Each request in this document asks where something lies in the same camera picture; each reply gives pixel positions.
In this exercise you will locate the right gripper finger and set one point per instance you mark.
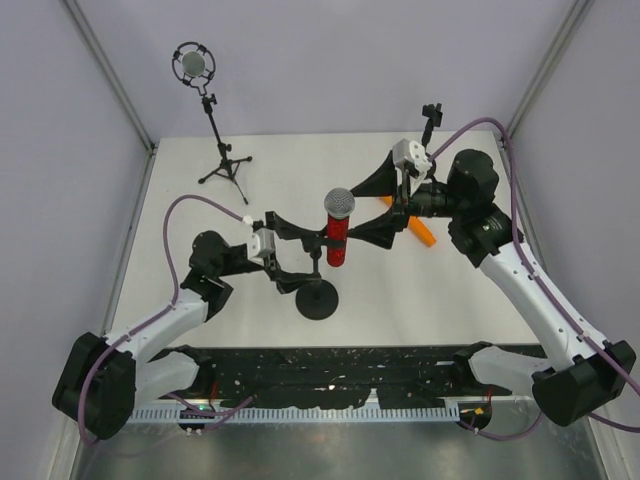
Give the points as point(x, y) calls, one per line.
point(379, 231)
point(381, 183)

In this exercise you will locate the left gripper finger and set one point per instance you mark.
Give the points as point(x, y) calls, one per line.
point(286, 230)
point(287, 282)

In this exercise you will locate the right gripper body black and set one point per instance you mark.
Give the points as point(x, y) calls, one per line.
point(403, 194)

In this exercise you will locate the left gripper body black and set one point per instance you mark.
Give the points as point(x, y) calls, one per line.
point(271, 262)

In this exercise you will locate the orange microphone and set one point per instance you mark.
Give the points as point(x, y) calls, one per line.
point(421, 231)

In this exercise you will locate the red microphone silver grille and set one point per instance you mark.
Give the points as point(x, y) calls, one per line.
point(339, 204)

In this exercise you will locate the black tripod stand shock mount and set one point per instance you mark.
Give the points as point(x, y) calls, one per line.
point(227, 168)

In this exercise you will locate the black round-base mic stand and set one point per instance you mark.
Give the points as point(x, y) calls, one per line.
point(433, 114)

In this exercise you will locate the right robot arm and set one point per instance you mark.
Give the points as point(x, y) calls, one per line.
point(581, 369)

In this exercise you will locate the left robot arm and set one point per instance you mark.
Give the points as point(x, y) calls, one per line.
point(105, 378)

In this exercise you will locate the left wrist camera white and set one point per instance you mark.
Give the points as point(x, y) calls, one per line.
point(261, 243)

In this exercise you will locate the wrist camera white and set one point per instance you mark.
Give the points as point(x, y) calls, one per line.
point(410, 155)
point(261, 243)

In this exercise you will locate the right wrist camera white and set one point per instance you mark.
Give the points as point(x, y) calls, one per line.
point(410, 155)

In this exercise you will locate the black front rail base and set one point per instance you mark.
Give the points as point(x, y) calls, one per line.
point(333, 378)

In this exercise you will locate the white slotted cable duct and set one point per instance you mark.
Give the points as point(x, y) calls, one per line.
point(166, 413)

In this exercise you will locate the left aluminium frame post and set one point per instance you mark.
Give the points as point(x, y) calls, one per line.
point(97, 52)

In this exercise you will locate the aluminium frame post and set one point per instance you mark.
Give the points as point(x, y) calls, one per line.
point(560, 42)
point(97, 52)

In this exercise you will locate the right aluminium frame post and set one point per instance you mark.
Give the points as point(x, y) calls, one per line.
point(560, 42)

